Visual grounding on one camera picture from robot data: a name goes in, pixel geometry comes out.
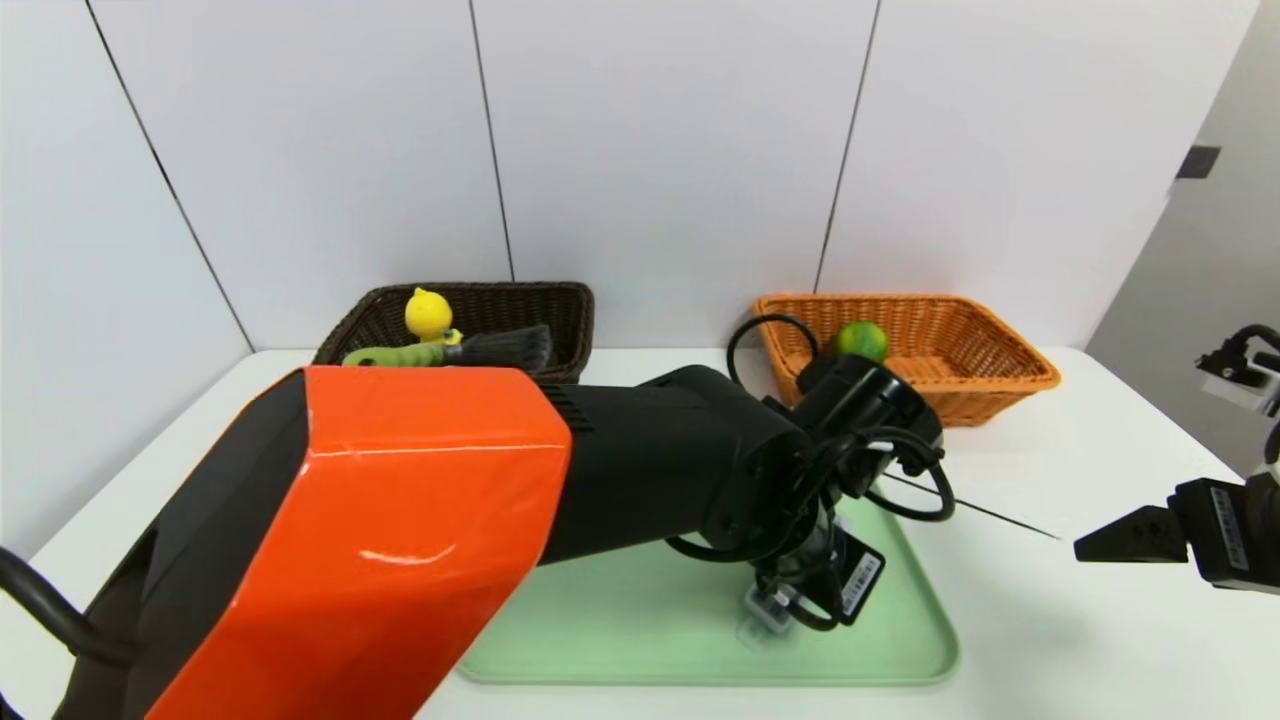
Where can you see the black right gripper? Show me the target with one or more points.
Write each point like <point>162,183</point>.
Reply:
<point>1222,532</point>

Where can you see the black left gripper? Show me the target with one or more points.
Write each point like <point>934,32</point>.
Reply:
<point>857,584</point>

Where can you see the clear plastic compass case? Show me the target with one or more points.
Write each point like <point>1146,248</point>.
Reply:
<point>765,612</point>

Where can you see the green lime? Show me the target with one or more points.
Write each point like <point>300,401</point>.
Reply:
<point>862,338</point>

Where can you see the yellow duck toy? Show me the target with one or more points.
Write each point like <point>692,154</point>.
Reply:
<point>428,313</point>

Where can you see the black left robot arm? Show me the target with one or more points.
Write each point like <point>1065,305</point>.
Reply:
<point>400,520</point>

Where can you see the orange wicker basket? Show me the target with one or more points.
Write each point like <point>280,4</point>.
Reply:
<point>980,380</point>

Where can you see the dark brown wicker basket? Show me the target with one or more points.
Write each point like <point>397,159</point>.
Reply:
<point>560,320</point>

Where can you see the black zip tie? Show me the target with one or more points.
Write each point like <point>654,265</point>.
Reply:
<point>980,510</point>

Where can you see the light green plastic tray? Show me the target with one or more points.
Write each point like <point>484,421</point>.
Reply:
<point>650,620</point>

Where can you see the black wall fixture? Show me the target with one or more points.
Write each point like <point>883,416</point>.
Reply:
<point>1198,162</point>

